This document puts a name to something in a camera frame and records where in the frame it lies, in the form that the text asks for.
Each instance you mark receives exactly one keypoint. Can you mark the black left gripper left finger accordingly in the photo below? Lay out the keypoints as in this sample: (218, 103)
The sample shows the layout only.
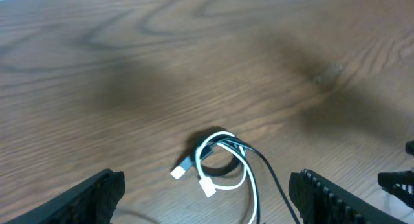
(93, 201)

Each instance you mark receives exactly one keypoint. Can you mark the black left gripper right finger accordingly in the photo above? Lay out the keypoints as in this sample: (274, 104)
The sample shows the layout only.
(319, 200)

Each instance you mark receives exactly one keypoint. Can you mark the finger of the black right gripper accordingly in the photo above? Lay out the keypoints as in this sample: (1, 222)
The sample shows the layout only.
(398, 184)
(409, 147)

